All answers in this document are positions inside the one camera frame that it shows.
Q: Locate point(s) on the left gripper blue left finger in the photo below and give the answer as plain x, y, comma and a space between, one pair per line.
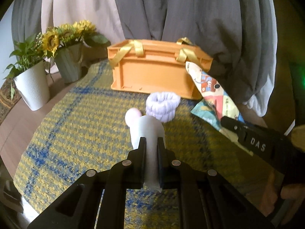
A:
96, 199

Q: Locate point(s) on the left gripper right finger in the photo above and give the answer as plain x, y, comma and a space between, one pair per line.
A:
206, 199

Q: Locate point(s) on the colourful patchwork cloth pouch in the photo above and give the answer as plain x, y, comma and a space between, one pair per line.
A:
215, 103

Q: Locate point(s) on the white cloth pink-eared plush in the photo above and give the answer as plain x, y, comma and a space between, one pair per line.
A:
150, 128

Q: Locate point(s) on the operator hand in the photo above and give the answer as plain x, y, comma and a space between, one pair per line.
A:
293, 192

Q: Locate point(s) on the lavender fuzzy scrunchie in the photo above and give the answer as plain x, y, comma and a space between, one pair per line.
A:
162, 105

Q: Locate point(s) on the grey curtain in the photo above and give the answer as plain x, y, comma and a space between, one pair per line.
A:
228, 30

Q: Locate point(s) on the white ribbed plant pot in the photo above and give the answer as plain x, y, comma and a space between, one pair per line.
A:
33, 87

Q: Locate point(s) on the patterned brown rug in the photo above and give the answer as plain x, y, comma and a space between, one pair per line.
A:
6, 102

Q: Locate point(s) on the orange plastic crate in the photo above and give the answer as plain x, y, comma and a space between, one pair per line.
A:
149, 66

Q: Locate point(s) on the grey ribbed flower vase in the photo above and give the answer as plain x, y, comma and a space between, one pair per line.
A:
69, 62

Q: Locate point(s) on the green leafy plant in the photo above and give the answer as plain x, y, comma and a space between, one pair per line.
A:
28, 54

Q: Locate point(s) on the yellow sunflower bouquet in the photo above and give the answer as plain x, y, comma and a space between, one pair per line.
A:
66, 35

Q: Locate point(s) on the beige curtain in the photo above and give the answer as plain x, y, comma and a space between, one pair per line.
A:
102, 13

